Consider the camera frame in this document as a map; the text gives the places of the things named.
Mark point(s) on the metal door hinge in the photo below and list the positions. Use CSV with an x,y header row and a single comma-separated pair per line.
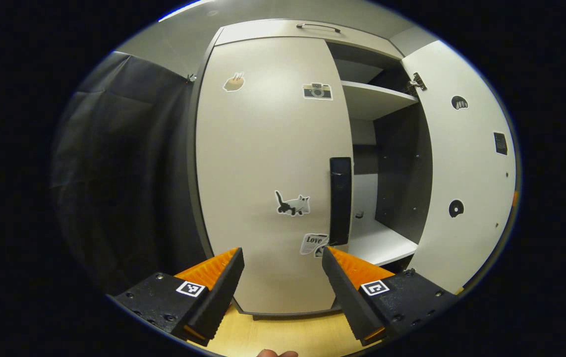
x,y
417,82

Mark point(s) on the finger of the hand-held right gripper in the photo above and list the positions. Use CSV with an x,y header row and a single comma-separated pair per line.
x,y
515,199

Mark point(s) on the beige double-door shoe cabinet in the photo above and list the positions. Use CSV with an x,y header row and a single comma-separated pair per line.
x,y
402,163

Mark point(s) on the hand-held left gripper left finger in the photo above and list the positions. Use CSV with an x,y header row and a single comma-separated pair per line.
x,y
221,292

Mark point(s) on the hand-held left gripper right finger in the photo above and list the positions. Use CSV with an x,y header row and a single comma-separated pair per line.
x,y
342,292

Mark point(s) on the black backdrop cloth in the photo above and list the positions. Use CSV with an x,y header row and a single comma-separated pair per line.
x,y
124,173

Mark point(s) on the beige cabinet door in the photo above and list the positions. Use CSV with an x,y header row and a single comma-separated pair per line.
x,y
461,158
263,148

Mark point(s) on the white cabinet shelf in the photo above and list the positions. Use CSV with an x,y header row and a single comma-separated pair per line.
x,y
372,99
377,243

